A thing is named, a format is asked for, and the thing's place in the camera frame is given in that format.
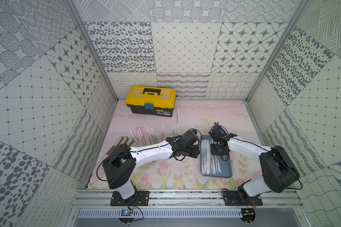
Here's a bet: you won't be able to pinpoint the blue plastic storage tray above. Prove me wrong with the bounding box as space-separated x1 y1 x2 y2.
199 135 233 178

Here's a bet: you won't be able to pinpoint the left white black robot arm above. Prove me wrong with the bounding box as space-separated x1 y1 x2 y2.
99 129 202 204

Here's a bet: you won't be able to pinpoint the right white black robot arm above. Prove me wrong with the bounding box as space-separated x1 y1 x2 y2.
208 125 300 198

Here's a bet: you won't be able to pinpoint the pink floral table mat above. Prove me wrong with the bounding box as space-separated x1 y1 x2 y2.
98 101 261 190

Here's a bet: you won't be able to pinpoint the yellow black toolbox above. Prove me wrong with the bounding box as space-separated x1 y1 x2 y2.
126 86 177 117

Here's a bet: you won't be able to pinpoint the right controller board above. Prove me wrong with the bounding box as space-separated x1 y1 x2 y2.
240 209 256 224

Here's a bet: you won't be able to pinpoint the controller board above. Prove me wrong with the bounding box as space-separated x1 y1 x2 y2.
120 209 133 218
240 209 256 224

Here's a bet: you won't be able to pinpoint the left controller board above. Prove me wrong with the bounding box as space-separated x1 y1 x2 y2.
120 209 133 218

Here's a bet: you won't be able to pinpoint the blue handled pliers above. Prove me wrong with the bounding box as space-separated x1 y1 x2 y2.
214 123 228 135

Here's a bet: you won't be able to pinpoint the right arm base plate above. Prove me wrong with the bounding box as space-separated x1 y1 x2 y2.
221 189 263 207

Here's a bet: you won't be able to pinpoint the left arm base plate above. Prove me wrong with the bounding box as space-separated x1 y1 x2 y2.
110 191 150 207

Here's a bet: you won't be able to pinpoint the aluminium mounting rail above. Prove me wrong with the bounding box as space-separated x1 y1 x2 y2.
69 189 303 209

